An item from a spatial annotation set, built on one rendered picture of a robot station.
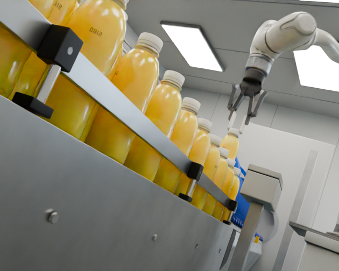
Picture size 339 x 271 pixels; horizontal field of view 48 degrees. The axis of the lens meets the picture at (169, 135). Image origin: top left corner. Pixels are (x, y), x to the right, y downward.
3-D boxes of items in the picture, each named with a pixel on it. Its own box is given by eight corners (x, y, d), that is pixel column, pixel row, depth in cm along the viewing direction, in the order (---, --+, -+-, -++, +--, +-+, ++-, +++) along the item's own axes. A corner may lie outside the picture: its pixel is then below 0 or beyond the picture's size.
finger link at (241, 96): (248, 85, 138) (245, 83, 139) (233, 111, 137) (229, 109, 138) (250, 90, 142) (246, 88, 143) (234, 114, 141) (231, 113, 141)
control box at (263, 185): (275, 212, 131) (284, 184, 133) (270, 204, 113) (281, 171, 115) (247, 202, 135) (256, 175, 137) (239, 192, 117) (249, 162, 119)
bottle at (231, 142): (211, 182, 138) (227, 135, 141) (228, 187, 134) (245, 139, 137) (203, 177, 132) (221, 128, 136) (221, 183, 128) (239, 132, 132)
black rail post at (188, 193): (191, 202, 80) (204, 167, 81) (187, 200, 77) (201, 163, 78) (182, 199, 80) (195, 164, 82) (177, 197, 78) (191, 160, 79)
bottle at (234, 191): (205, 216, 138) (223, 169, 142) (223, 223, 139) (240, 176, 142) (210, 218, 131) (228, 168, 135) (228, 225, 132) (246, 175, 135)
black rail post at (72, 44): (50, 119, 35) (86, 43, 36) (29, 107, 32) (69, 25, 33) (32, 113, 35) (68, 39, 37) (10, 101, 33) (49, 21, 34)
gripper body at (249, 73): (267, 80, 143) (260, 102, 141) (246, 75, 146) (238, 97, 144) (266, 70, 136) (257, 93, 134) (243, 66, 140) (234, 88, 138)
